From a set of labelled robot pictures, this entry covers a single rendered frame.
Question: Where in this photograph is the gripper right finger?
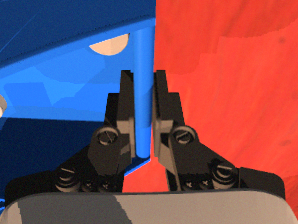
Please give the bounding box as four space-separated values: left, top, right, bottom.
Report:
152 70 286 201

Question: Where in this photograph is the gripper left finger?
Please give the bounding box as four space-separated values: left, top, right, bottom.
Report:
5 70 135 208

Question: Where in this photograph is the blue bin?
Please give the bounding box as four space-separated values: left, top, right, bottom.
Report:
0 201 5 215
0 0 156 202

